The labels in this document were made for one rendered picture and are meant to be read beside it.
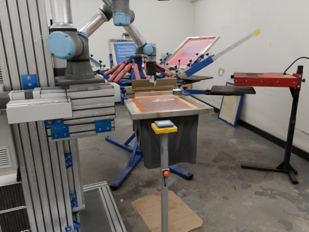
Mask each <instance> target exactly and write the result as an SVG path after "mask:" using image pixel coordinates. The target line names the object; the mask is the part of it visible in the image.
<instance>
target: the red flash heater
mask: <svg viewBox="0 0 309 232"><path fill-rule="evenodd" d="M262 74H263V75H262ZM298 81H299V75H297V74H295V73H293V75H290V74H288V73H286V75H283V73H254V74H251V73H234V86H251V87H298Z"/></svg>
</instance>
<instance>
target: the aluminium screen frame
mask: <svg viewBox="0 0 309 232"><path fill-rule="evenodd" d="M171 94H173V90H171V91H155V92H139V93H135V97H141V96H156V95H171ZM179 96H180V97H181V98H183V99H185V100H187V101H189V102H190V103H192V104H194V105H196V106H197V107H199V108H191V109H179V110H162V111H150V112H138V113H136V111H135V110H134V108H133V106H132V105H131V103H130V102H129V100H128V99H124V105H125V107H126V109H127V111H128V113H129V115H130V117H131V119H132V120H137V119H149V118H160V117H171V116H187V115H199V114H210V113H214V108H213V107H211V106H209V105H207V104H205V103H203V102H201V101H199V100H197V99H195V98H193V97H191V96H189V95H186V96H185V95H183V94H182V95H179Z"/></svg>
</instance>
